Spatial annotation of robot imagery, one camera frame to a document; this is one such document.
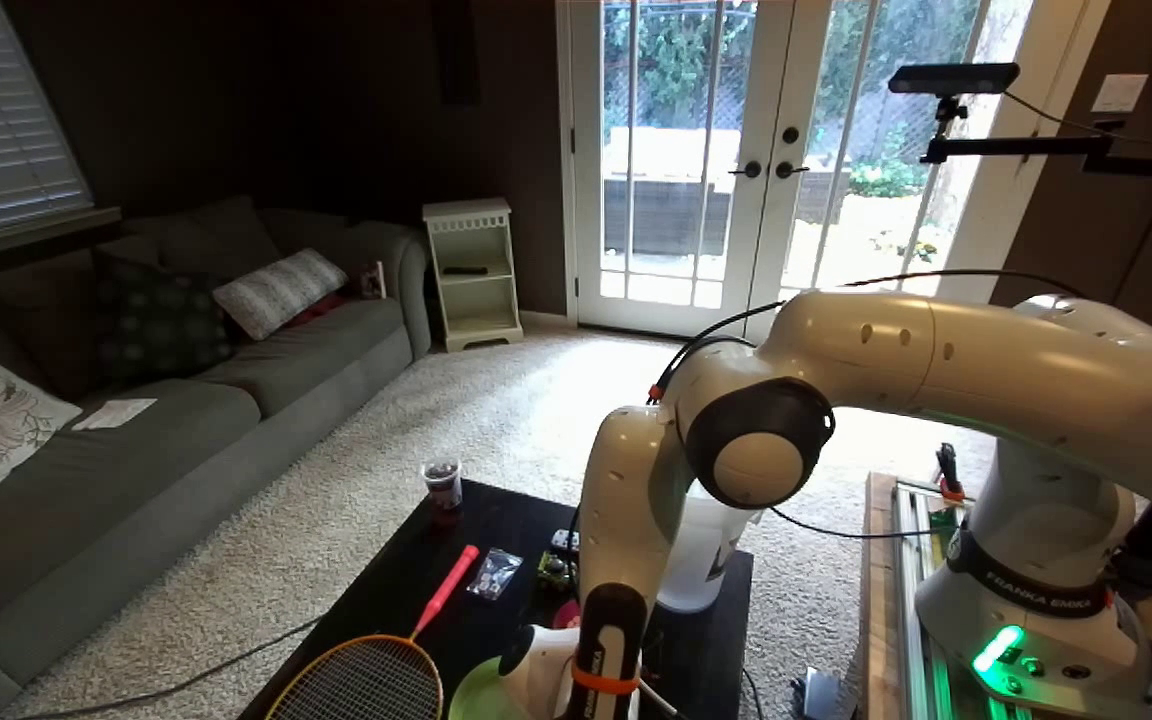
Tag pale blue floor object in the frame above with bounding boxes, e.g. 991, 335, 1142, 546
790, 662, 854, 720

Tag small drink can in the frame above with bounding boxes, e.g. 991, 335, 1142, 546
419, 455, 470, 515

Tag white shelf unit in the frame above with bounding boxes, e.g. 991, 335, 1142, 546
419, 197, 527, 356

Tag white French doors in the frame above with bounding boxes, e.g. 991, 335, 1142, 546
553, 0, 1113, 371

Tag clear plastic bag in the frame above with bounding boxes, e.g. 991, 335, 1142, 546
460, 546, 527, 606

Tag black coffee table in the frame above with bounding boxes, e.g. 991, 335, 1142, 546
238, 478, 755, 720

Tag striped white pillow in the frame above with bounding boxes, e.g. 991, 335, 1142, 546
208, 245, 350, 344

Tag green plastic plate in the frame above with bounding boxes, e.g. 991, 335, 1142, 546
445, 654, 527, 720

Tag wooden robot platform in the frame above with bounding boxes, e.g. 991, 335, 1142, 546
856, 470, 1152, 720

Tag small black red device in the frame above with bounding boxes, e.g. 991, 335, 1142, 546
934, 437, 968, 515

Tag dark patterned pillow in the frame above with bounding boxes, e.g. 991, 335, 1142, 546
92, 252, 239, 394

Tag grey fabric sofa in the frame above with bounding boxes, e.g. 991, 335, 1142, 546
0, 197, 435, 720

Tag white paper sheet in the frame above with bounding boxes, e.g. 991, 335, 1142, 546
67, 394, 161, 437

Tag dark brown pillow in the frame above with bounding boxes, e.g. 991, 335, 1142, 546
0, 247, 112, 394

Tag white window blinds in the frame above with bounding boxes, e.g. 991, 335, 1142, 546
0, 0, 97, 252

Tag black camera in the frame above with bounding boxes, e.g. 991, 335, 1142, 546
883, 56, 1026, 97

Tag black floor cable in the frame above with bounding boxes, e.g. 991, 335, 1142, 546
7, 613, 332, 720

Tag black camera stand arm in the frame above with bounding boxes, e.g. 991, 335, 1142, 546
916, 90, 1152, 183

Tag white wall switch plate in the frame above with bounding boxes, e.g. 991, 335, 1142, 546
1094, 69, 1152, 116

